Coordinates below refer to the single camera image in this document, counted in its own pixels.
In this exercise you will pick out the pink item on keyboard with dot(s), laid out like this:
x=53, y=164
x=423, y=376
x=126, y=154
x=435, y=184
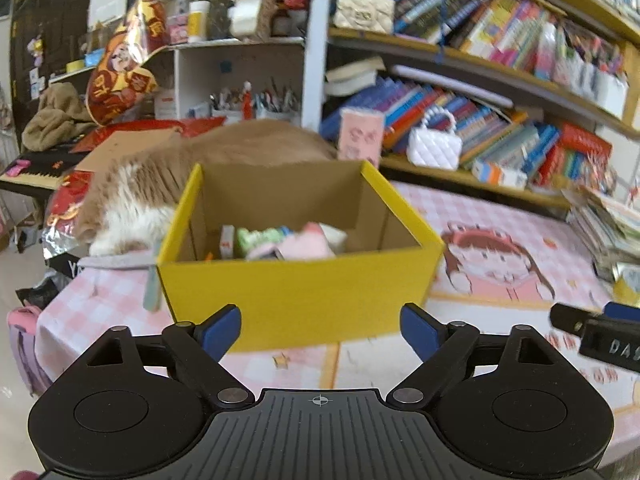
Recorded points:
x=18, y=167

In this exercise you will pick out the pink and purple backpack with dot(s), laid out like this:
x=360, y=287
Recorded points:
x=25, y=350

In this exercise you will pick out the yellow tape roll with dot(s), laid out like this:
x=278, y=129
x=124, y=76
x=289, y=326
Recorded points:
x=627, y=292

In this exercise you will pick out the white quilted pearl handbag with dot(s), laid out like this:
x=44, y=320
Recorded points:
x=432, y=150

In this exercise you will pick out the brown fleece blanket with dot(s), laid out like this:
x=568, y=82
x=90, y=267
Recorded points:
x=55, y=120

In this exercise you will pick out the cups of pens and brushes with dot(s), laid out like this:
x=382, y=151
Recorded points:
x=270, y=100

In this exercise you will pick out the black piano keyboard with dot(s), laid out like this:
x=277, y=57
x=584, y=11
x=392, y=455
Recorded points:
x=40, y=170

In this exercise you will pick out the red boxed book set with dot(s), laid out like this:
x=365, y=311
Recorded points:
x=580, y=152

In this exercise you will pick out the yellow cardboard box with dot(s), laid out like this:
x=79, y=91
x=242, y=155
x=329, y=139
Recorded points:
x=300, y=300

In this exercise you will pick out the grey flat strip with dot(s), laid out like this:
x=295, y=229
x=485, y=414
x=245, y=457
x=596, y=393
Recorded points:
x=152, y=290
x=115, y=260

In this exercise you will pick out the thick paperback book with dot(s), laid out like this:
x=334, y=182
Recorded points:
x=352, y=77

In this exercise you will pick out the pastel glitter bottle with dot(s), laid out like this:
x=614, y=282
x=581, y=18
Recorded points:
x=547, y=50

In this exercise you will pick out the white pen holders with pens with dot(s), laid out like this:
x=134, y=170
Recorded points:
x=612, y=95

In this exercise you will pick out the row of colourful books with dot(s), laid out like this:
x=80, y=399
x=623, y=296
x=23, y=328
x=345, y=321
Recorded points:
x=475, y=20

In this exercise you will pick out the orange and white small box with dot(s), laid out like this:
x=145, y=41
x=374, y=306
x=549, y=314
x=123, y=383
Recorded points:
x=500, y=175

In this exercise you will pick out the green frog toy blue hat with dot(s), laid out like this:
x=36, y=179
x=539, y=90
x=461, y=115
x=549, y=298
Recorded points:
x=255, y=240

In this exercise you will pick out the stack of thin books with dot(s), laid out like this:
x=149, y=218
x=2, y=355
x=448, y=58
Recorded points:
x=600, y=220

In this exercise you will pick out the white cabinet shelf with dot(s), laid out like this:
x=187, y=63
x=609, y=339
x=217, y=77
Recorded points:
x=200, y=70

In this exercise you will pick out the white and yellow bottle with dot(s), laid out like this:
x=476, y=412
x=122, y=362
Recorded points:
x=198, y=22

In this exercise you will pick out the white wavy vase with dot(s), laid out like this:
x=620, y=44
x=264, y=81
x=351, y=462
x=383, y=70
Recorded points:
x=246, y=7

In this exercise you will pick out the red and white figurine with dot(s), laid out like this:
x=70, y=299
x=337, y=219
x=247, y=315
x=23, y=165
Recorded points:
x=246, y=102

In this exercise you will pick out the brown cardboard sheet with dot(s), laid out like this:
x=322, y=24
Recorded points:
x=125, y=150

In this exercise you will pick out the white and red carton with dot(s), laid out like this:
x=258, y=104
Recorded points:
x=165, y=105

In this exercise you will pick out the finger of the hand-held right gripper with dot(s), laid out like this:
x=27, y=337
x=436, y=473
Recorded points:
x=620, y=310
x=570, y=317

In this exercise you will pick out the dark wooden door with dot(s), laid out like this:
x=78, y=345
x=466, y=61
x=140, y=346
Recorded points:
x=50, y=10

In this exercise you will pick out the cream quilted handbag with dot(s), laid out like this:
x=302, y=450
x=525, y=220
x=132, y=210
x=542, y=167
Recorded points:
x=362, y=12

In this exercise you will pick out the red and silver foil sheet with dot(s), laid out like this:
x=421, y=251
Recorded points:
x=65, y=210

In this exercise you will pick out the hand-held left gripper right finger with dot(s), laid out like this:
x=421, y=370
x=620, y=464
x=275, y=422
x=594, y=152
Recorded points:
x=422, y=332

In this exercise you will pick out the orange and white cat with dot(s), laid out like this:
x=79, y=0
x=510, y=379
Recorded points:
x=130, y=200

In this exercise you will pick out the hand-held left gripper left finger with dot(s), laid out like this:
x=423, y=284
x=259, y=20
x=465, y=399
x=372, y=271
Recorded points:
x=220, y=330

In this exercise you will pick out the pink plush chick toy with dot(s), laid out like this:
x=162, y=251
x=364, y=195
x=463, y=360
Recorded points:
x=305, y=245

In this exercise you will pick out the row of leaning books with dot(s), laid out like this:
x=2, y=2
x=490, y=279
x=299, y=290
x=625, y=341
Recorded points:
x=430, y=105

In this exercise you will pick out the black bag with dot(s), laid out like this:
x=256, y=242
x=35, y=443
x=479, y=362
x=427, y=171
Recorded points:
x=37, y=292

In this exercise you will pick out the wooden bookshelf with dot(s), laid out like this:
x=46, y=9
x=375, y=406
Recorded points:
x=315, y=60

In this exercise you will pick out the pink box on cabinet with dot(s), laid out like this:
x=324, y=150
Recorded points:
x=177, y=30

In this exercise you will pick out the pink checked printed tablecloth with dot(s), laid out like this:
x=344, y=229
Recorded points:
x=500, y=280

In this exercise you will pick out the red foil figure balloon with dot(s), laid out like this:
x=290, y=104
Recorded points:
x=120, y=70

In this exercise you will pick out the pink printed box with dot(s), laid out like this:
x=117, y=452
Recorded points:
x=360, y=135

